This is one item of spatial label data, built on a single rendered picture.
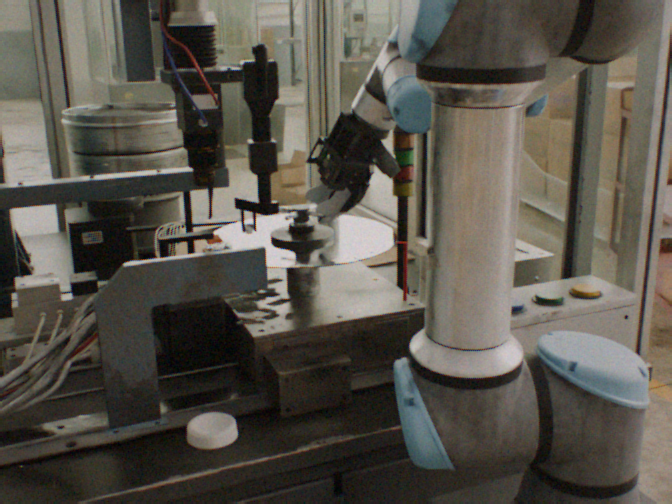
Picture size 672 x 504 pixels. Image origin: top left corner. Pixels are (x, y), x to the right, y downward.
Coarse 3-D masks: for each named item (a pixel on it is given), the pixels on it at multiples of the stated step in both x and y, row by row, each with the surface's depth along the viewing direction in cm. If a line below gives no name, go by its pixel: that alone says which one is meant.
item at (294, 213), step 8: (280, 208) 132; (288, 208) 131; (296, 208) 129; (304, 208) 129; (312, 208) 132; (288, 216) 126; (296, 216) 128; (304, 216) 129; (312, 216) 129; (320, 216) 128; (296, 224) 130; (304, 224) 130
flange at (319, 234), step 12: (276, 228) 134; (288, 228) 131; (300, 228) 129; (312, 228) 130; (324, 228) 133; (276, 240) 128; (288, 240) 127; (300, 240) 126; (312, 240) 126; (324, 240) 128
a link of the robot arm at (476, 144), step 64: (448, 0) 61; (512, 0) 61; (576, 0) 61; (448, 64) 64; (512, 64) 63; (448, 128) 67; (512, 128) 67; (448, 192) 69; (512, 192) 69; (448, 256) 71; (512, 256) 72; (448, 320) 73; (448, 384) 74; (512, 384) 75; (448, 448) 75; (512, 448) 76
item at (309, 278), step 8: (288, 272) 132; (296, 272) 131; (304, 272) 130; (312, 272) 131; (288, 280) 132; (296, 280) 131; (304, 280) 131; (312, 280) 131; (288, 288) 133; (296, 288) 131; (304, 288) 131; (312, 288) 132; (296, 296) 132; (304, 296) 132
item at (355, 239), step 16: (240, 224) 140; (272, 224) 140; (320, 224) 139; (336, 224) 139; (352, 224) 139; (368, 224) 139; (224, 240) 130; (240, 240) 130; (256, 240) 130; (336, 240) 129; (352, 240) 129; (368, 240) 129; (384, 240) 129; (272, 256) 121; (288, 256) 121; (304, 256) 121; (320, 256) 121; (336, 256) 121; (352, 256) 120; (368, 256) 120
